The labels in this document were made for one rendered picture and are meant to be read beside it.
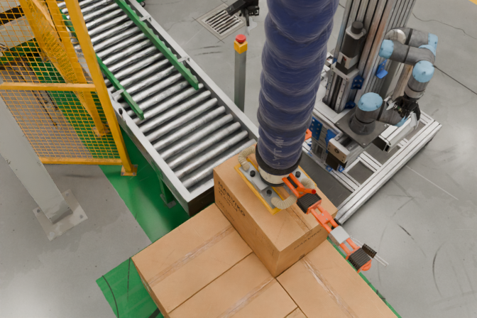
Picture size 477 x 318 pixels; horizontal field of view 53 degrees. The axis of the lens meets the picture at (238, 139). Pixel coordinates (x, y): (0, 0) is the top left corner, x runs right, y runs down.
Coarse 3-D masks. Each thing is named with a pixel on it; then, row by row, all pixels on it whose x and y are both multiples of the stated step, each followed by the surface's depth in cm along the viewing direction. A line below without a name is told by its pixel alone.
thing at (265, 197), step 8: (248, 160) 255; (240, 168) 252; (256, 168) 253; (248, 176) 250; (248, 184) 248; (256, 192) 245; (264, 192) 244; (272, 192) 244; (264, 200) 242; (272, 208) 239
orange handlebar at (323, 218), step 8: (288, 184) 234; (296, 184) 235; (296, 192) 232; (320, 208) 227; (320, 216) 224; (328, 216) 224; (320, 224) 225; (336, 224) 222; (328, 232) 221; (344, 248) 216; (368, 264) 212
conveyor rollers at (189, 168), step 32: (96, 0) 409; (96, 32) 386; (128, 32) 385; (128, 64) 369; (160, 64) 365; (160, 96) 348; (160, 128) 331; (192, 128) 333; (224, 160) 317; (192, 192) 303
